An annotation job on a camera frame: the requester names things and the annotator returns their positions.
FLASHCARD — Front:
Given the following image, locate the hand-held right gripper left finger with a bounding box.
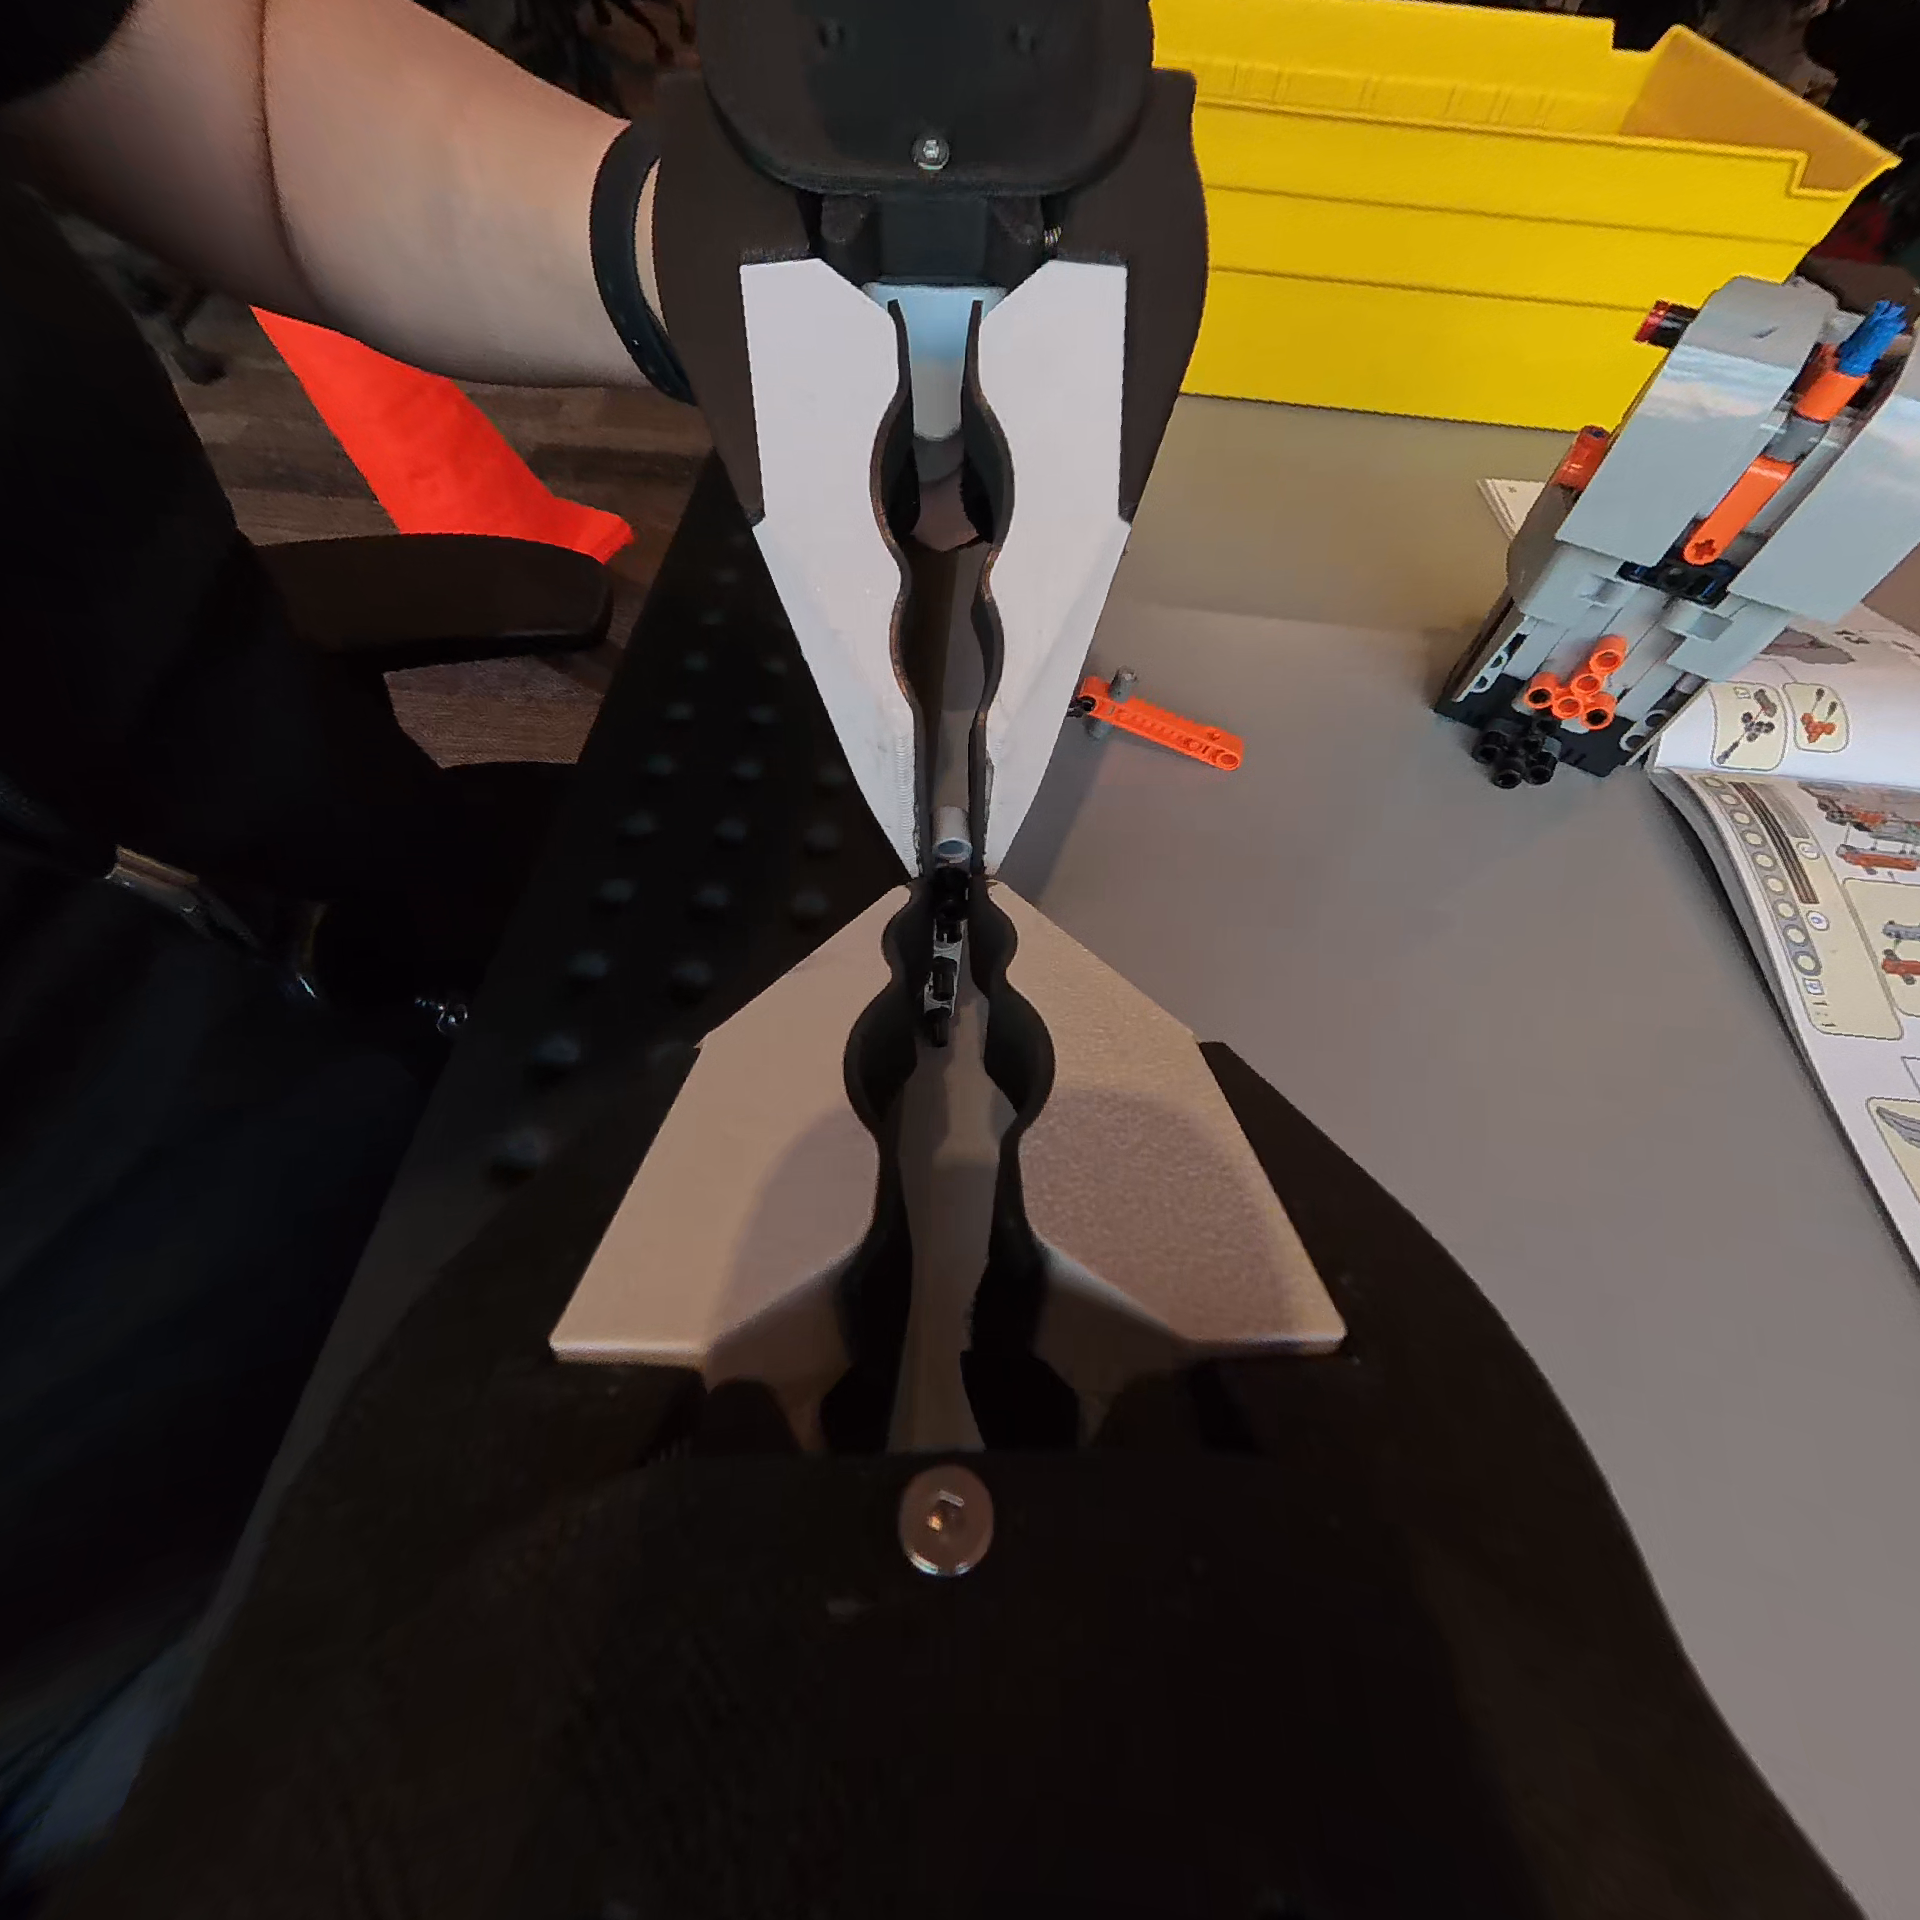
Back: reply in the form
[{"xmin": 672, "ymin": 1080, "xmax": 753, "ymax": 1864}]
[{"xmin": 545, "ymin": 882, "xmax": 920, "ymax": 1453}]

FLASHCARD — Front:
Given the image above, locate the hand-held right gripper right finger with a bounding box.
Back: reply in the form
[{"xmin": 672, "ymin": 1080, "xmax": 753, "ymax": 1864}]
[{"xmin": 975, "ymin": 881, "xmax": 1348, "ymax": 1434}]

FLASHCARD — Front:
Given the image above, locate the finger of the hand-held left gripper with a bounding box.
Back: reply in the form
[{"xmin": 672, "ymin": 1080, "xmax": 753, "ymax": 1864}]
[
  {"xmin": 738, "ymin": 257, "xmax": 928, "ymax": 879},
  {"xmin": 965, "ymin": 258, "xmax": 1129, "ymax": 885}
]

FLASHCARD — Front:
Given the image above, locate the orange toy beam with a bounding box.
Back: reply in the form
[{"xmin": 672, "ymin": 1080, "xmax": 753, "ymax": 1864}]
[{"xmin": 1072, "ymin": 675, "xmax": 1247, "ymax": 770}]

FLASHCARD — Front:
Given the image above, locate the black toy pin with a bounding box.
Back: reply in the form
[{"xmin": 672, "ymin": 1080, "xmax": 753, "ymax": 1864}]
[{"xmin": 920, "ymin": 867, "xmax": 970, "ymax": 1047}]

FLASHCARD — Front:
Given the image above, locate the yellow storage bin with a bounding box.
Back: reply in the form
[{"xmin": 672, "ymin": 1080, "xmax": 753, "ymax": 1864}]
[{"xmin": 1148, "ymin": 0, "xmax": 1898, "ymax": 432}]

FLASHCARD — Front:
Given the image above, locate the person's left forearm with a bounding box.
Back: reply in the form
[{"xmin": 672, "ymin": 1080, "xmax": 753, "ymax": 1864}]
[{"xmin": 30, "ymin": 0, "xmax": 669, "ymax": 396}]

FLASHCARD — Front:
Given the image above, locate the black perforated panel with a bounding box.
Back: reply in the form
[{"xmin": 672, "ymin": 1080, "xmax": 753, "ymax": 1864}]
[{"xmin": 434, "ymin": 458, "xmax": 922, "ymax": 1202}]

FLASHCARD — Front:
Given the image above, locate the black chair armrest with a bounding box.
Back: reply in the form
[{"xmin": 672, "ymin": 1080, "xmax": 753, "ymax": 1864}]
[{"xmin": 256, "ymin": 532, "xmax": 616, "ymax": 655}]

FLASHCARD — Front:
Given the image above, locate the orange fabric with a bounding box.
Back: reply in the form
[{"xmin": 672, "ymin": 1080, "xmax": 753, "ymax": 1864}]
[{"xmin": 247, "ymin": 307, "xmax": 634, "ymax": 561}]

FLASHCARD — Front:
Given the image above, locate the grey toy robot model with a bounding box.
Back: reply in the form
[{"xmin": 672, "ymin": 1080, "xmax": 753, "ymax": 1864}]
[{"xmin": 1430, "ymin": 275, "xmax": 1920, "ymax": 789}]

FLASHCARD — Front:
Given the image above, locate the open instruction booklet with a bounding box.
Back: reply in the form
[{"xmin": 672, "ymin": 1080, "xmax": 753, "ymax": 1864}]
[{"xmin": 1477, "ymin": 472, "xmax": 1920, "ymax": 1269}]

